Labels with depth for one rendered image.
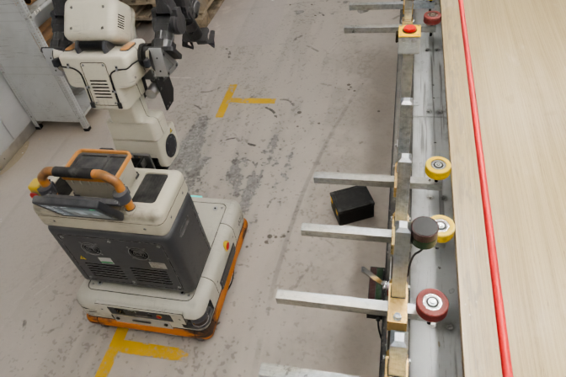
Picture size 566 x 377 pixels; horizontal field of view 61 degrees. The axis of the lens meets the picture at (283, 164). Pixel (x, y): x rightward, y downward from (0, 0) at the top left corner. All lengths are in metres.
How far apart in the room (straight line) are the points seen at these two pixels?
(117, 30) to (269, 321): 1.41
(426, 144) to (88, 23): 1.40
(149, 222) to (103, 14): 0.74
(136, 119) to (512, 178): 1.37
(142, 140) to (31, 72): 1.67
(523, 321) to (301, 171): 1.83
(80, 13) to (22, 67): 1.79
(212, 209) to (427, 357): 1.29
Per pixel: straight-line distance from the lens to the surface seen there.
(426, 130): 2.20
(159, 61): 1.80
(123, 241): 1.95
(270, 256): 2.53
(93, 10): 1.86
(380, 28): 2.46
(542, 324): 1.36
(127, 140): 2.10
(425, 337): 1.60
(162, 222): 1.78
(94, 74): 1.88
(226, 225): 2.34
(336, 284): 2.40
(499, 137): 1.78
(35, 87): 3.70
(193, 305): 2.13
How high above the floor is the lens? 2.04
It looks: 44 degrees down
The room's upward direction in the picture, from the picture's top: 10 degrees counter-clockwise
